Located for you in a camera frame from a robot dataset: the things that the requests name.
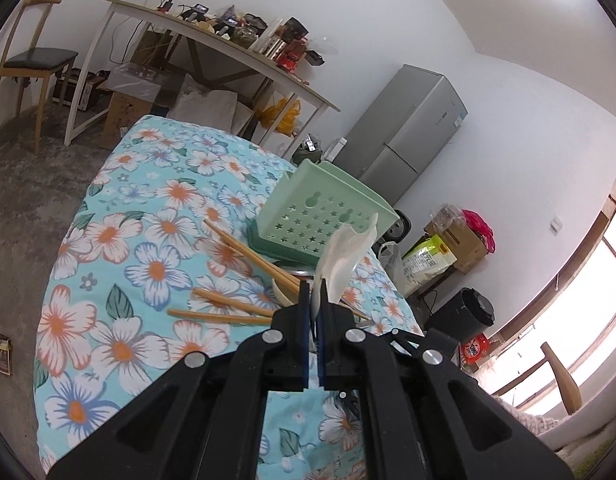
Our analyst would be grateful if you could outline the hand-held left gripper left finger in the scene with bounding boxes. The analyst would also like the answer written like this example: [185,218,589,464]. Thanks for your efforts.
[47,280,311,480]

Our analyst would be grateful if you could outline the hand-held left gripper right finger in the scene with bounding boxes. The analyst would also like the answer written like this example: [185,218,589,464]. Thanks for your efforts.
[318,277,574,480]

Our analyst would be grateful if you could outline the white plastic spoon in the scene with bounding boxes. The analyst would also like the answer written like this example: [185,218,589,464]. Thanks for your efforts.
[310,212,379,356]

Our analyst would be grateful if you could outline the green perforated utensil basket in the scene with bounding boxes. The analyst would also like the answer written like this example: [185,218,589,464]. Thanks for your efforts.
[247,160,400,266]

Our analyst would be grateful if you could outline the white plastic bag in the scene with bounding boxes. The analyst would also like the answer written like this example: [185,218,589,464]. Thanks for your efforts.
[378,241,404,281]

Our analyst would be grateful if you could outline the yellow-green rice bag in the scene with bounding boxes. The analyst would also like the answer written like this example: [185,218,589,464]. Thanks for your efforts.
[400,234,458,296]

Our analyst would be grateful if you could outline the black and white rice cooker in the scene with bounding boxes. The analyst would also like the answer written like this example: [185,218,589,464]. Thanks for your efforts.
[383,210,414,246]

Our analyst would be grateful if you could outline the black trash bin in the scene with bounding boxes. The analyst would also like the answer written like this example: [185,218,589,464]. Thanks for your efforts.
[425,287,495,346]

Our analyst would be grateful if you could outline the red detergent bag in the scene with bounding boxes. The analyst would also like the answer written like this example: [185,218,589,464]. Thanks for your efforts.
[458,335,491,373]

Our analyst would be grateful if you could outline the open cardboard box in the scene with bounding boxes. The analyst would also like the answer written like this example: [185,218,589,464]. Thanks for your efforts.
[425,217,489,275]

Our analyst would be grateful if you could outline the crumpled clear plastic bag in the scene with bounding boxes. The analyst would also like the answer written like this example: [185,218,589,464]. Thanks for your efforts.
[430,203,466,236]

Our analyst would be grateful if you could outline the dark green bag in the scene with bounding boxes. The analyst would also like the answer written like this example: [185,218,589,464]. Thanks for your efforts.
[293,135,321,166]

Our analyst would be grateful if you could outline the pink plastic bag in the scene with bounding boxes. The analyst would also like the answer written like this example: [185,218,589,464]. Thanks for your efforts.
[460,209,496,253]

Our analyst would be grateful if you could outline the yellow plastic bag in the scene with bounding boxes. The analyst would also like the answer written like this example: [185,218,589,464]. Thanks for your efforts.
[255,97,301,136]

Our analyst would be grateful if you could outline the grey refrigerator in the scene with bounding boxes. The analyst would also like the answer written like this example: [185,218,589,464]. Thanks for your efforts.
[333,64,469,206]

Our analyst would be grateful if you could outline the small white sack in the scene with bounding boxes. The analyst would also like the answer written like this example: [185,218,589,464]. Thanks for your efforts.
[230,102,257,137]

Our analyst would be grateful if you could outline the fuzzy beige cloth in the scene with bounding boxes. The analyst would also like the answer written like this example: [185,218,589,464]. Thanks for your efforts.
[490,395,561,436]

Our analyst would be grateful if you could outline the white-framed wooden-top desk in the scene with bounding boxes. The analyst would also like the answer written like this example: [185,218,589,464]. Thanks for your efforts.
[64,0,341,153]

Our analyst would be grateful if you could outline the large white sack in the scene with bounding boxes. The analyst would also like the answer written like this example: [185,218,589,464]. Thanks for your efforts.
[170,74,239,133]

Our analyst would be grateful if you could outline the light wooden chair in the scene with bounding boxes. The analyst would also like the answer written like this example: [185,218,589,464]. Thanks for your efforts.
[488,342,584,416]

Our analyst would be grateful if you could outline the red-labelled oil bottle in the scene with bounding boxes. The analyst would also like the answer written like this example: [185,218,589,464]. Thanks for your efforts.
[278,40,306,73]

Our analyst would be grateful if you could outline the cardboard box under desk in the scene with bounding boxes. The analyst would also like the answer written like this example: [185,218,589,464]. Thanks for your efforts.
[99,87,161,150]

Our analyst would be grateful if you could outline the metal cans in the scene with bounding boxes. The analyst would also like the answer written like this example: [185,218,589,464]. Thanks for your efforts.
[258,19,285,61]

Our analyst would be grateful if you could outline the green glass jar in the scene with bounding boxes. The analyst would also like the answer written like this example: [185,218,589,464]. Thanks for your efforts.
[232,25,259,50]

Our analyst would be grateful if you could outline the dark carton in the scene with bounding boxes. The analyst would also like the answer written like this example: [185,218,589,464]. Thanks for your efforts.
[283,17,309,43]

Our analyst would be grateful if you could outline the clear plastic container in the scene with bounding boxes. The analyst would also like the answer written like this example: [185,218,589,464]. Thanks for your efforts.
[110,62,164,98]

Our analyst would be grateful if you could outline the black equipment case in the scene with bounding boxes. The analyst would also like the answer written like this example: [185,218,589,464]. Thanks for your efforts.
[52,71,106,111]

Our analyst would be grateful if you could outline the wooden chair with black seat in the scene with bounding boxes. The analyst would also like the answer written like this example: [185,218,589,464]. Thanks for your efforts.
[0,0,80,153]

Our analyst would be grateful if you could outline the wooden window frame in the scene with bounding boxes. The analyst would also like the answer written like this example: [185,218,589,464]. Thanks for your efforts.
[488,195,616,421]

